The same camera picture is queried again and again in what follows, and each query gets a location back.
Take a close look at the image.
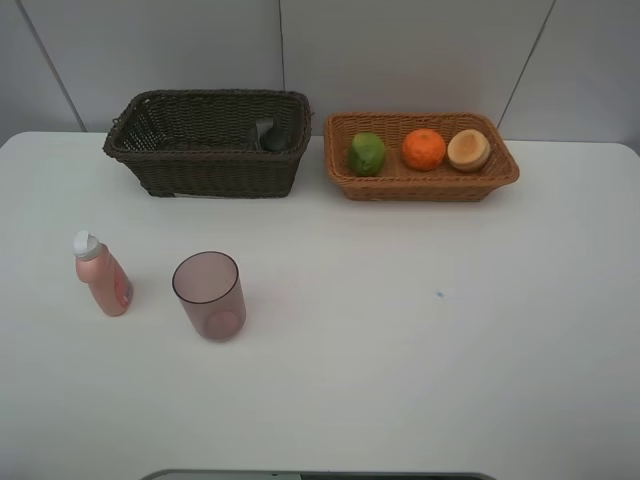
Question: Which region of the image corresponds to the green lime fruit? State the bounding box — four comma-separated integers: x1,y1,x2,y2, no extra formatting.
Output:
347,132,386,176

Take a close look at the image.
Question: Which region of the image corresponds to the dark grey pump bottle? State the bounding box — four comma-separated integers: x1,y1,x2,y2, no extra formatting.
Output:
255,118,289,152

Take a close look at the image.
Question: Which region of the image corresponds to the orange mandarin fruit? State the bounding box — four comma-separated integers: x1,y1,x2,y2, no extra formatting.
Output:
402,128,446,171

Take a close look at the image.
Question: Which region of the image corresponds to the red orange peach fruit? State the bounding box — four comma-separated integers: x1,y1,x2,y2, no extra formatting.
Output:
447,129,491,172

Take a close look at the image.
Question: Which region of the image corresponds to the pink bottle white cap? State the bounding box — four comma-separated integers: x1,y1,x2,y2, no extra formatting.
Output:
72,231,134,317

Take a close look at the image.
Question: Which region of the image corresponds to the orange wicker basket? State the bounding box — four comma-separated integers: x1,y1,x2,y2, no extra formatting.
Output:
324,112,520,202

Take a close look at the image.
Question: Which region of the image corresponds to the translucent purple plastic cup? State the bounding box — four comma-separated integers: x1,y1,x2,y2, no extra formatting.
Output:
171,251,246,342

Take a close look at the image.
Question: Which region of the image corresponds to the dark brown wicker basket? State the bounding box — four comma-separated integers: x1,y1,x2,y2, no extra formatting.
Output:
103,89,312,198

